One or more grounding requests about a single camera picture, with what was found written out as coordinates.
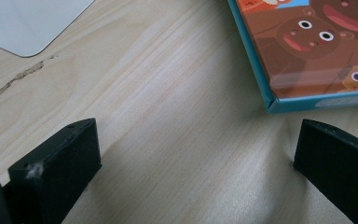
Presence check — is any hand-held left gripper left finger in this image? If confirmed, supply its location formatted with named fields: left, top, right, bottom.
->
left=7, top=117, right=103, bottom=224

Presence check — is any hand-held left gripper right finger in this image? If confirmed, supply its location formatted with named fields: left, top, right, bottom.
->
left=293, top=119, right=358, bottom=224

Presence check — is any light blue monster picture book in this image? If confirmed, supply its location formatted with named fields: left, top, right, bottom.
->
left=227, top=0, right=358, bottom=114

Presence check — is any clear acrylic book stand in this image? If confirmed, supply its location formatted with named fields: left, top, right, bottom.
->
left=0, top=0, right=96, bottom=59

